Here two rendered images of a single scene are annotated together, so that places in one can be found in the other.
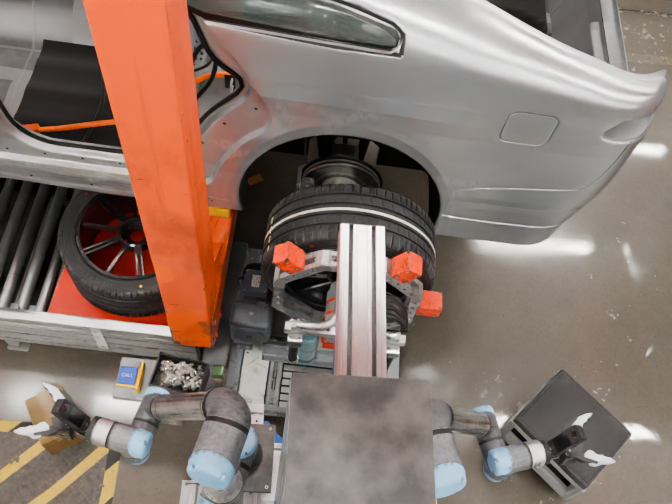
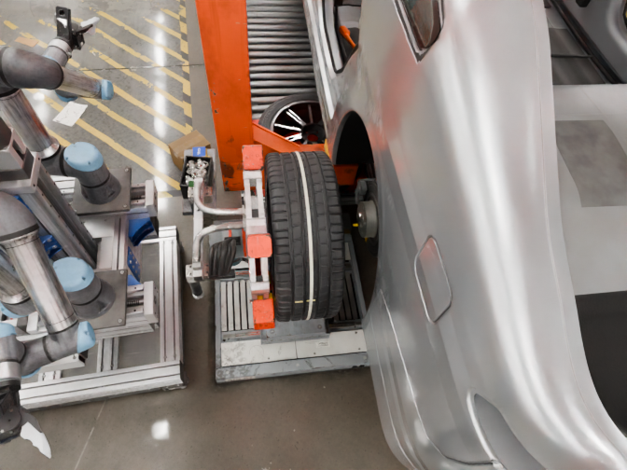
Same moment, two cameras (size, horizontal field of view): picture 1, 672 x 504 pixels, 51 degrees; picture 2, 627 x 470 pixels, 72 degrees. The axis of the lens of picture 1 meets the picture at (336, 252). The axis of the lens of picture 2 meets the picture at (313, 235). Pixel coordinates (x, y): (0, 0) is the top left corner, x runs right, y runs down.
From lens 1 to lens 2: 1.80 m
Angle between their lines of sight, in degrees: 39
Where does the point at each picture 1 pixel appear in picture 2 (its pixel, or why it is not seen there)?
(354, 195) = (322, 179)
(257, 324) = not seen: hidden behind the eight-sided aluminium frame
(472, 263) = not seen: hidden behind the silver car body
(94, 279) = (265, 117)
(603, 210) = not seen: outside the picture
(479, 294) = (377, 454)
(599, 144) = (461, 401)
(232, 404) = (20, 54)
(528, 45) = (515, 174)
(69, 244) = (288, 100)
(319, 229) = (277, 161)
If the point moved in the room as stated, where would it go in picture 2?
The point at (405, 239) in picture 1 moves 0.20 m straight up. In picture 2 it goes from (290, 238) to (293, 201)
